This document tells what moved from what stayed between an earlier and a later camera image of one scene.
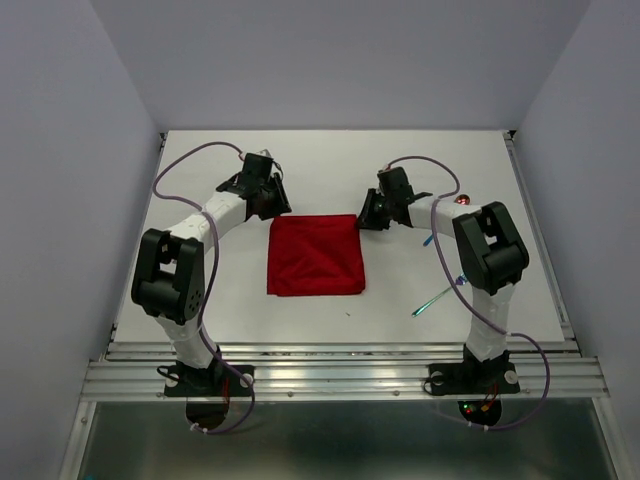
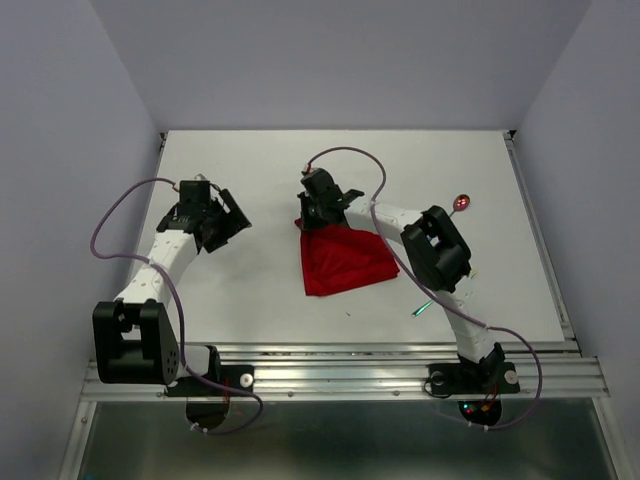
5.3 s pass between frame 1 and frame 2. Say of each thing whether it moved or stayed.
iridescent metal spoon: stayed
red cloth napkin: moved
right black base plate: stayed
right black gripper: moved
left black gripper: moved
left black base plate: stayed
